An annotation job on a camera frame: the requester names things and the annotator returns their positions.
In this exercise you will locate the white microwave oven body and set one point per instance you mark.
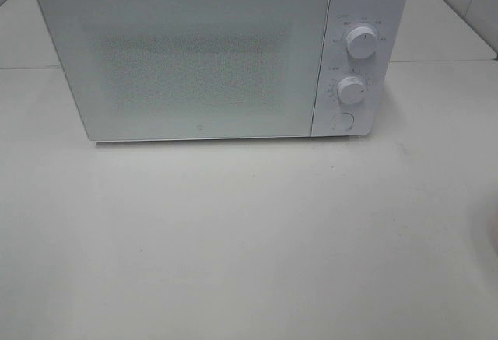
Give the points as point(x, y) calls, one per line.
point(362, 1)

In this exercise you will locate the round white door button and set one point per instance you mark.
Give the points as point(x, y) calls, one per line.
point(342, 123)

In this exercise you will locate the white microwave door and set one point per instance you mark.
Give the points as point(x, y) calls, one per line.
point(143, 70)

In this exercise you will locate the upper white power knob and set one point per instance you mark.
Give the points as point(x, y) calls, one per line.
point(361, 41)

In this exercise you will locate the lower white timer knob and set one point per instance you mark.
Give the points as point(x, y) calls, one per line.
point(351, 90)

